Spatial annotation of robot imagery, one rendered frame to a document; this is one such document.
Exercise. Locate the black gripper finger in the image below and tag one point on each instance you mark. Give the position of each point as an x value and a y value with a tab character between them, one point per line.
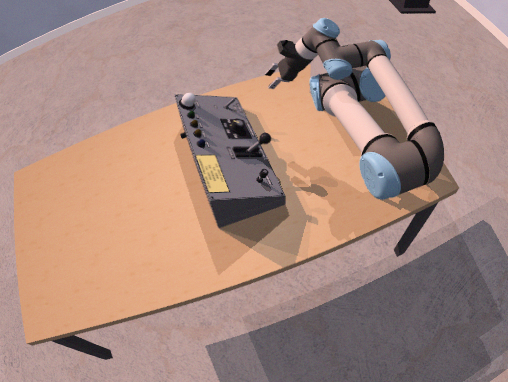
272	69
276	82

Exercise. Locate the grey control panel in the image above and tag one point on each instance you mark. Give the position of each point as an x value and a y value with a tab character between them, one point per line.
234	178

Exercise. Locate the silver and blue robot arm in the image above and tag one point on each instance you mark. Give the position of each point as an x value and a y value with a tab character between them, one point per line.
389	168

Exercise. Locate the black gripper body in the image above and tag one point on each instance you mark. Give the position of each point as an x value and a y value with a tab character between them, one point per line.
290	68

